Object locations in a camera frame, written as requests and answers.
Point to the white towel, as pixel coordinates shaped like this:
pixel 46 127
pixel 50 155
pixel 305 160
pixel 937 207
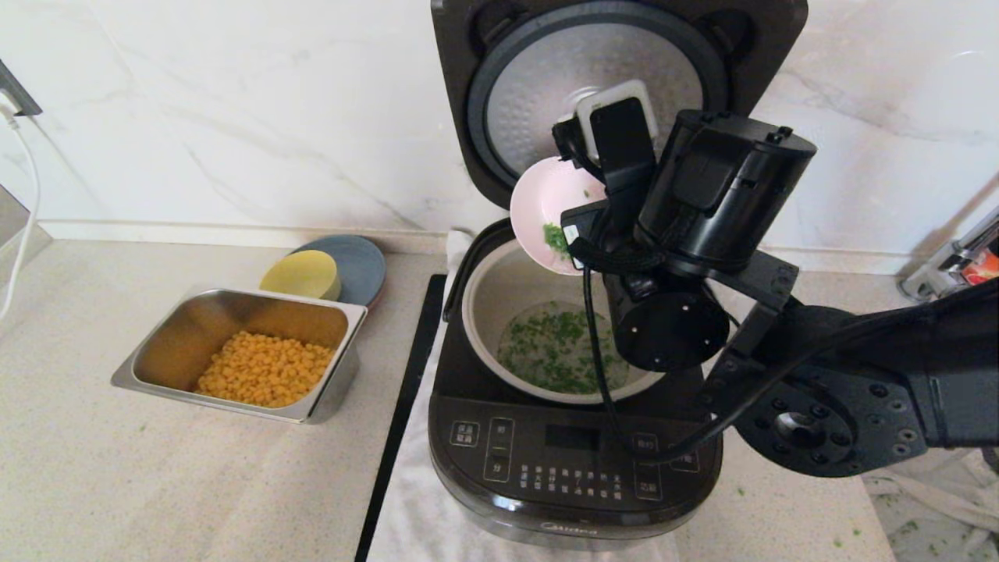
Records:
pixel 421 507

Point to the black rice cooker body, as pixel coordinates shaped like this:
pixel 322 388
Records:
pixel 546 460

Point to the blue plate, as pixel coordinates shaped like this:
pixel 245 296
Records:
pixel 363 269

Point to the chrome faucet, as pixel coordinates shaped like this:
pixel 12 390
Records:
pixel 936 273

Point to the stainless steel tray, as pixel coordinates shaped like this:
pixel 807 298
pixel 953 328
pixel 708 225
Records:
pixel 183 336

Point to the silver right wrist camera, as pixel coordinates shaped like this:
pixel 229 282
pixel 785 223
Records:
pixel 624 87

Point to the yellow bowl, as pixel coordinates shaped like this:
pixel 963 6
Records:
pixel 300 275

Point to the dark wall socket plate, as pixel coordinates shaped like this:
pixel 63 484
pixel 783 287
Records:
pixel 19 95

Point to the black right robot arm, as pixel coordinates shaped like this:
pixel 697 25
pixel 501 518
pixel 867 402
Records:
pixel 726 187

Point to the yellow corn kernels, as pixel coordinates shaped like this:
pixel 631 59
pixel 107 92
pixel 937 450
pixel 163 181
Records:
pixel 265 371

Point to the black rice cooker lid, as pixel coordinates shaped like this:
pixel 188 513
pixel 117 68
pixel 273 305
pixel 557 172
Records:
pixel 468 78

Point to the black strip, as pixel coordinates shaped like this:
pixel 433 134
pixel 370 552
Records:
pixel 406 390

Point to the orange red item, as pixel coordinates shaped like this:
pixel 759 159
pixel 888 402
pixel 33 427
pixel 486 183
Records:
pixel 982 269

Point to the grey inner pot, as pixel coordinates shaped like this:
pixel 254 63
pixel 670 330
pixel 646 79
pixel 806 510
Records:
pixel 499 297

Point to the white cloth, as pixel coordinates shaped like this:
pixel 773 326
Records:
pixel 936 499

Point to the chopped green scallions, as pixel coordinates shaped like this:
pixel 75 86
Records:
pixel 554 351

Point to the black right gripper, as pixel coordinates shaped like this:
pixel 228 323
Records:
pixel 589 234

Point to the white bowl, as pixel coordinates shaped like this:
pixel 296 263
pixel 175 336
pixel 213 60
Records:
pixel 542 199

